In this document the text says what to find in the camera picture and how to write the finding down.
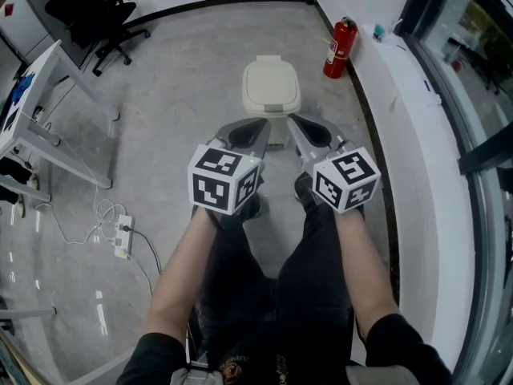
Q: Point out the beige pedal trash bin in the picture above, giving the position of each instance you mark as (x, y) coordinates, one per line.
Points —
(270, 86)

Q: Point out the grey metal table frame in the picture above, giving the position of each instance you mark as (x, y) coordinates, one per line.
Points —
(24, 314)

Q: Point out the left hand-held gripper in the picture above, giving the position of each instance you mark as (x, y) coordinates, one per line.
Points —
(212, 187)

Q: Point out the black flat pad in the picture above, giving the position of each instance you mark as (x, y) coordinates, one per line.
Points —
(12, 120)

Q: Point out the person's black top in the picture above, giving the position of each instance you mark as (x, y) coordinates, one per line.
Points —
(401, 355)

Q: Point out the person's left forearm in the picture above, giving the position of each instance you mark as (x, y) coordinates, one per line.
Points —
(176, 275)

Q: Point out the black window frame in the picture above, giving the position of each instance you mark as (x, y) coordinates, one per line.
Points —
(481, 159)

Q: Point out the person's black trousers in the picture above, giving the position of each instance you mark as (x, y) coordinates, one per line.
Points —
(280, 307)

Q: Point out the white cabinet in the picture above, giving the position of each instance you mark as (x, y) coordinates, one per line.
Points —
(24, 26)

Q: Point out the white desk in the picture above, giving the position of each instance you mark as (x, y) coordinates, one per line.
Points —
(36, 94)

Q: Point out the teal small object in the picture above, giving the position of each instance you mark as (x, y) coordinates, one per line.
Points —
(378, 31)

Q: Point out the red fire extinguisher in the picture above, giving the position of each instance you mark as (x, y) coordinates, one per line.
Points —
(338, 50)

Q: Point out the person's right forearm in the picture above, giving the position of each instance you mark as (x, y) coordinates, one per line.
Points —
(368, 271)

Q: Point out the blue glove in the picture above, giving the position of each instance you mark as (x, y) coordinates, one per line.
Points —
(22, 88)

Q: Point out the white power strip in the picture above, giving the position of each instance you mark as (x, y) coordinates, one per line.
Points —
(123, 237)

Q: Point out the black office chair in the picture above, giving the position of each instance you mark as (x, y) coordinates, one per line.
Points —
(92, 18)

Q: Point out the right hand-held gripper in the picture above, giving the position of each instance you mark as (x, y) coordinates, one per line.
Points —
(344, 179)

